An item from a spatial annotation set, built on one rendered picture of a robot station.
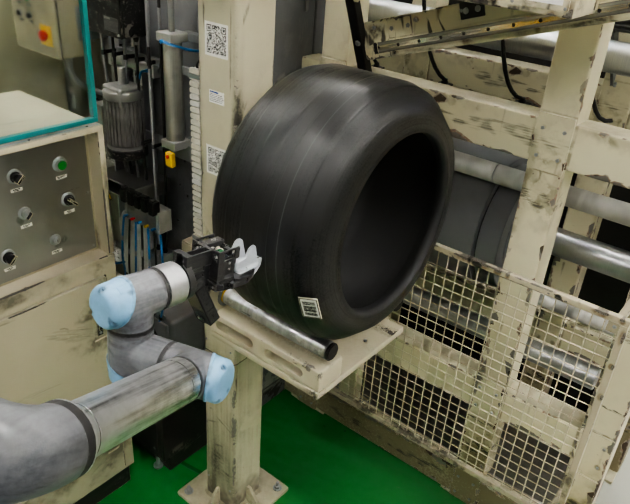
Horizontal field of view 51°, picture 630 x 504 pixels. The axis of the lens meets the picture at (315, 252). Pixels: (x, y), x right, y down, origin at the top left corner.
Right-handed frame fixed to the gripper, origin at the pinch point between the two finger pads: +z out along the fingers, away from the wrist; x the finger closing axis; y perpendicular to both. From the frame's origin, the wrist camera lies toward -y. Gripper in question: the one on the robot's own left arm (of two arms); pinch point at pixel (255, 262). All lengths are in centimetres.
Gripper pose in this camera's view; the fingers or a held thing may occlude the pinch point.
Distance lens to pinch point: 129.8
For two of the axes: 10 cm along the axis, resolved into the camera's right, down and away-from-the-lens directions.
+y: 1.4, -9.0, -4.1
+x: -7.7, -3.5, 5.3
